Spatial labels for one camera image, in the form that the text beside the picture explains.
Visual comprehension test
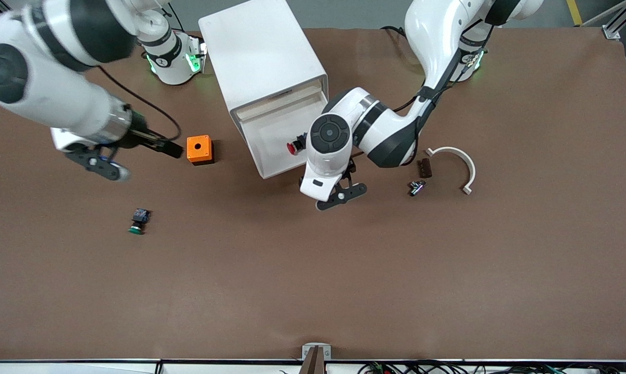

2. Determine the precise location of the red push button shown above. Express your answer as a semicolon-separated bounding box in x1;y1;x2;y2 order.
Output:
287;132;308;155

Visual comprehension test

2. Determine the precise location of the green push button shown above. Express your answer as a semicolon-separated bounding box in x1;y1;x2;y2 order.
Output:
128;208;151;235

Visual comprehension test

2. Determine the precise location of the black cable bundle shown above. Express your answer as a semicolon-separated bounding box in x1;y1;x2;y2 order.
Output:
357;360;626;374

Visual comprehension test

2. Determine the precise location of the white table edge rail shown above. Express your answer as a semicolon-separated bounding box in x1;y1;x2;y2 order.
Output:
0;358;626;374

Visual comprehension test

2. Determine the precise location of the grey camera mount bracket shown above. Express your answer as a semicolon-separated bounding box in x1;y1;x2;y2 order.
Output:
300;343;332;374

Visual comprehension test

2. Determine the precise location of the orange box with hole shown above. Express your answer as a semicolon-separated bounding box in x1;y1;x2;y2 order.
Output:
187;135;215;166

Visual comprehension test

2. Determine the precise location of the white curved clamp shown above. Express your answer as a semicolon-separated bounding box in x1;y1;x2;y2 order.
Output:
425;146;476;196

